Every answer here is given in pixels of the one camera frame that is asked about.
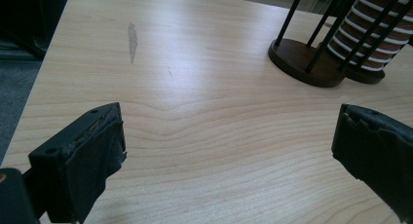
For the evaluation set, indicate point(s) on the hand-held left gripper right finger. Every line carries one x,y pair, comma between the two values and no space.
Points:
376,149

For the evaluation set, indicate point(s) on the stack of brown paper cups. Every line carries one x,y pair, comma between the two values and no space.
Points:
355,22

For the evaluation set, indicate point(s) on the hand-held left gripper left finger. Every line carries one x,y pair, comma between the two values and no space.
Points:
81,159

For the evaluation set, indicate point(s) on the black curtain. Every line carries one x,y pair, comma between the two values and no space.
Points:
29,13

